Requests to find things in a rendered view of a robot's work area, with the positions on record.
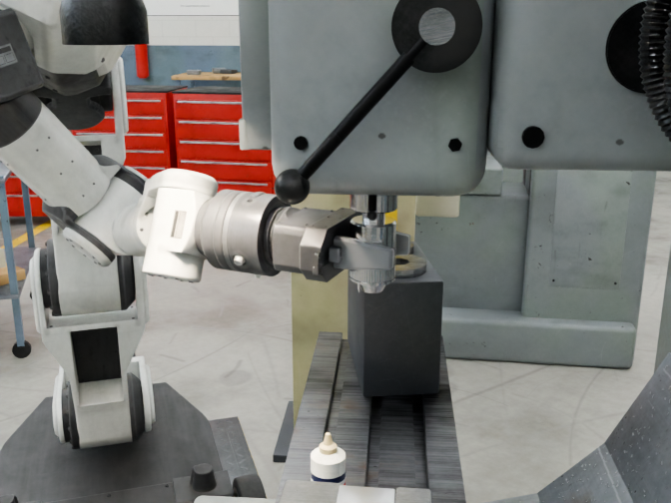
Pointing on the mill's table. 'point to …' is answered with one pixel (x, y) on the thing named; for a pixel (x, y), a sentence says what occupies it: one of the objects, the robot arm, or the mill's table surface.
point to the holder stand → (398, 329)
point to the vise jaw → (310, 492)
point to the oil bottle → (328, 462)
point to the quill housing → (354, 177)
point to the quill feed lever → (456, 38)
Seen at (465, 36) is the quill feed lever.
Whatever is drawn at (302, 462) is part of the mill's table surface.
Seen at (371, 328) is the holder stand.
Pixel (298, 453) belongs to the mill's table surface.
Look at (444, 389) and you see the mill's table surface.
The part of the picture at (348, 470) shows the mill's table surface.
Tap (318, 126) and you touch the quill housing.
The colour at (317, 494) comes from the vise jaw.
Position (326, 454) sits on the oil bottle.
